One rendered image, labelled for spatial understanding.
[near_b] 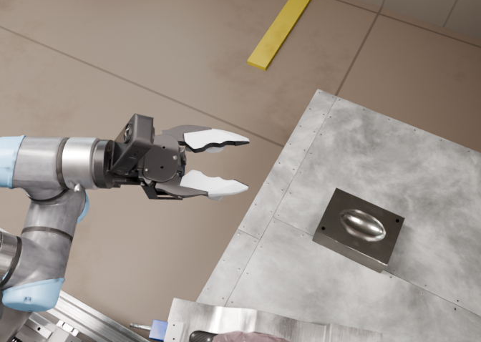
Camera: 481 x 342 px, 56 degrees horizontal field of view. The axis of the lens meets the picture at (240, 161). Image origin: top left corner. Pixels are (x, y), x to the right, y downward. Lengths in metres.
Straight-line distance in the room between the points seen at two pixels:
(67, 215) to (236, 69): 2.07
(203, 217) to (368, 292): 1.11
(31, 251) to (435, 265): 1.03
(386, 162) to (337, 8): 1.82
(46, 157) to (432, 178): 1.13
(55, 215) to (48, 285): 0.10
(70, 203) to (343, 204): 0.77
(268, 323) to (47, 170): 0.66
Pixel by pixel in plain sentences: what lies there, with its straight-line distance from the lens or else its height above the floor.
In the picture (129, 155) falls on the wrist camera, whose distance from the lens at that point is 0.59.
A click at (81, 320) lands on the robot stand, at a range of 1.90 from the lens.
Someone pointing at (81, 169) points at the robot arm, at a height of 1.46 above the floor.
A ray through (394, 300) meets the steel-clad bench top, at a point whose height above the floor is 0.80.
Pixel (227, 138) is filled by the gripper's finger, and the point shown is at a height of 1.47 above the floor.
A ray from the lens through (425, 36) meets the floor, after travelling 3.11.
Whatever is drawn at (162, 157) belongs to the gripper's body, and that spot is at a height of 1.46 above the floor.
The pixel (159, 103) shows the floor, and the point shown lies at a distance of 2.58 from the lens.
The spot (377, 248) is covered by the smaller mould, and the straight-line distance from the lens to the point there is 1.25.
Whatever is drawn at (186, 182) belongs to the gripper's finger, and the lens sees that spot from 0.62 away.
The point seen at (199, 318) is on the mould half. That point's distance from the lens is 1.17.
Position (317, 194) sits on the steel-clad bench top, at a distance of 1.36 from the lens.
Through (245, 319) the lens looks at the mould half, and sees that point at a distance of 1.13.
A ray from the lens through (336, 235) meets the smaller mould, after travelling 1.24.
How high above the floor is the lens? 2.00
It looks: 59 degrees down
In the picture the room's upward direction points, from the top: straight up
